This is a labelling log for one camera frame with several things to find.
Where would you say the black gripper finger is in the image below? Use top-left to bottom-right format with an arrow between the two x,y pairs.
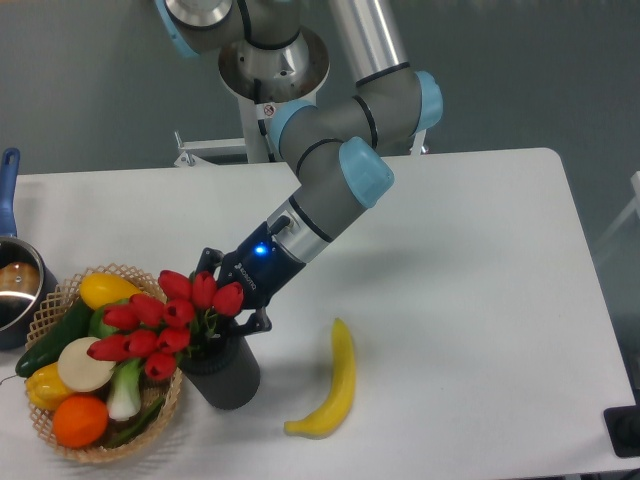
217,307 -> 272,338
195,247 -> 224,279

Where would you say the red tulip bouquet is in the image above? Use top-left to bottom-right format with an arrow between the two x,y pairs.
86,269 -> 245,383

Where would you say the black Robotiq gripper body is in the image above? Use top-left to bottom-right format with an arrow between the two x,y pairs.
217,219 -> 305,310

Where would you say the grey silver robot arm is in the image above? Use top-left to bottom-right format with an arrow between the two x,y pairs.
156,1 -> 443,338

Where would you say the green cucumber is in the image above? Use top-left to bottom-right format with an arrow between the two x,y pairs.
15,299 -> 93,378

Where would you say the yellow bell pepper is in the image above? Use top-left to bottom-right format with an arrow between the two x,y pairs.
25,362 -> 75,411

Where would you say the blue handled saucepan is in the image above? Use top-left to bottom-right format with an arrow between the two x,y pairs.
1,148 -> 57,350

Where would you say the black device at edge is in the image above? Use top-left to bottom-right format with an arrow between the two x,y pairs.
603,405 -> 639,458

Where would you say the woven wicker basket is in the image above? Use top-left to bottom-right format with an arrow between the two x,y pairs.
25,264 -> 182,464

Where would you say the yellow lemon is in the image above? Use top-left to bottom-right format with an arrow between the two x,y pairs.
79,272 -> 141,310

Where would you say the green bok choy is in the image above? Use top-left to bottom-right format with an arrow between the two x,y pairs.
89,299 -> 143,422

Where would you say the yellow banana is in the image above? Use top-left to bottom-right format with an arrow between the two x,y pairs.
284,318 -> 357,439

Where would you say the round beige bun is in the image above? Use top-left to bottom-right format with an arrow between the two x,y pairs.
57,337 -> 116,393

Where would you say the green bean pod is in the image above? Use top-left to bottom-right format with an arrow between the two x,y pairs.
104,398 -> 165,449

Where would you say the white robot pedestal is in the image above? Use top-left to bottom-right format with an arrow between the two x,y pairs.
173,84 -> 431,168

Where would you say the orange fruit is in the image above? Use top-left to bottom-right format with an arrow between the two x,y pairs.
53,394 -> 109,448

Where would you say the dark grey ribbed vase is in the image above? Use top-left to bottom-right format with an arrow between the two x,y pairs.
179,337 -> 261,410

